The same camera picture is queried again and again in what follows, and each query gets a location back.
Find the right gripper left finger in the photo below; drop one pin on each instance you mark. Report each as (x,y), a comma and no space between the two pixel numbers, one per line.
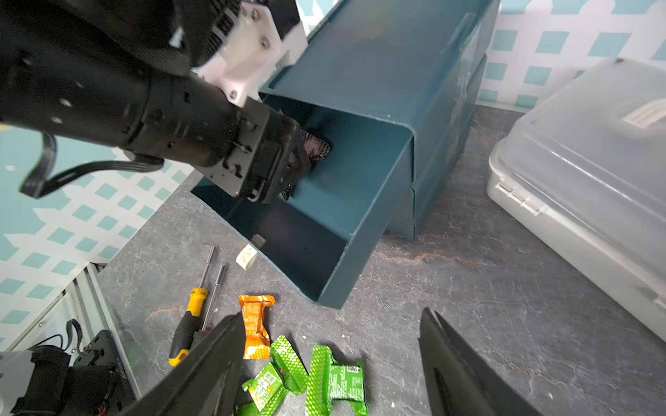
(206,382)

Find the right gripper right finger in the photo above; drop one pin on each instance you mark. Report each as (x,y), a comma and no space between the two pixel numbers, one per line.
(458,380)

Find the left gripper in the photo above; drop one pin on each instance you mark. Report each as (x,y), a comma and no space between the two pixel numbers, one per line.
(267,156)

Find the teal three-drawer cabinet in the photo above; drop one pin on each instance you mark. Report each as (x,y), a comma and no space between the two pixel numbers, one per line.
(392,85)

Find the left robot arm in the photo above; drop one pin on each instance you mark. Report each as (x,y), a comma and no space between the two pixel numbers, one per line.
(128,85)

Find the green cookie packet lower left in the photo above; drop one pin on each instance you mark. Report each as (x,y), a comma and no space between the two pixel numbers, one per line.
(267,391)

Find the green cookie packet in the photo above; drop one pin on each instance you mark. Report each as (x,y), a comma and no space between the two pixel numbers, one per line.
(267,391)
(331,381)
(289,366)

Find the orange cookie packet far left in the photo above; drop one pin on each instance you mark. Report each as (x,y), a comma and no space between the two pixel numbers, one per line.
(258,341)

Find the green cookie packet left middle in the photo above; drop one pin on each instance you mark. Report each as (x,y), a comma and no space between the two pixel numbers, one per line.
(289,366)

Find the green cookie packet upper middle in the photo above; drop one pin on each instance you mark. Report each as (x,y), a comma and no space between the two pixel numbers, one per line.
(331,381)

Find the white plastic lidded box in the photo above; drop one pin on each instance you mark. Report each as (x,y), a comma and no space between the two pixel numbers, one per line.
(584,171)

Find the orange handled screwdriver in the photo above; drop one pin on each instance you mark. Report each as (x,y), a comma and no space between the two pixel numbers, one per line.
(208,318)

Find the yellow handled screwdriver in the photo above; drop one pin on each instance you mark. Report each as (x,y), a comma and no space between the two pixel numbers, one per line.
(189,324)

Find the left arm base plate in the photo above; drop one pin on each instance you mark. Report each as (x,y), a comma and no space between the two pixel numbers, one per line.
(105,351)

